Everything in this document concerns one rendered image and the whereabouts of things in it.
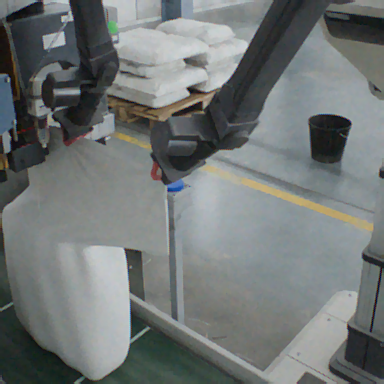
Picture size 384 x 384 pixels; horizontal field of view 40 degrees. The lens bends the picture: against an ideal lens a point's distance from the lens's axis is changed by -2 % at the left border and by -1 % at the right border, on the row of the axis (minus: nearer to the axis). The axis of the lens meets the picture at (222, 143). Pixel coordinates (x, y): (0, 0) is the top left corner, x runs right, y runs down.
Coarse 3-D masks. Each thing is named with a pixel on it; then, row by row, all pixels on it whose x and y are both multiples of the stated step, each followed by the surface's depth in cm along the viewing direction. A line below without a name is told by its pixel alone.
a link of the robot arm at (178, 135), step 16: (208, 112) 91; (160, 128) 87; (176, 128) 85; (192, 128) 87; (208, 128) 89; (160, 144) 87; (176, 144) 86; (192, 144) 88; (224, 144) 87; (240, 144) 88
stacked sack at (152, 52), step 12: (168, 36) 430; (180, 36) 432; (132, 48) 393; (144, 48) 389; (156, 48) 386; (168, 48) 393; (180, 48) 398; (192, 48) 406; (204, 48) 417; (132, 60) 390; (144, 60) 384; (156, 60) 379; (168, 60) 389
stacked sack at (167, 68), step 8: (120, 64) 410; (128, 64) 403; (168, 64) 406; (176, 64) 411; (184, 64) 417; (128, 72) 410; (136, 72) 398; (144, 72) 392; (152, 72) 395; (160, 72) 399; (168, 72) 406
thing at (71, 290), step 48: (48, 144) 126; (96, 144) 114; (48, 192) 133; (96, 192) 120; (144, 192) 109; (48, 240) 130; (96, 240) 123; (144, 240) 115; (48, 288) 134; (96, 288) 128; (48, 336) 145; (96, 336) 133
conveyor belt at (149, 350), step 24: (0, 240) 202; (0, 264) 188; (0, 288) 176; (0, 312) 166; (0, 336) 156; (24, 336) 156; (144, 336) 157; (0, 360) 148; (24, 360) 148; (48, 360) 148; (144, 360) 149; (168, 360) 149; (192, 360) 149
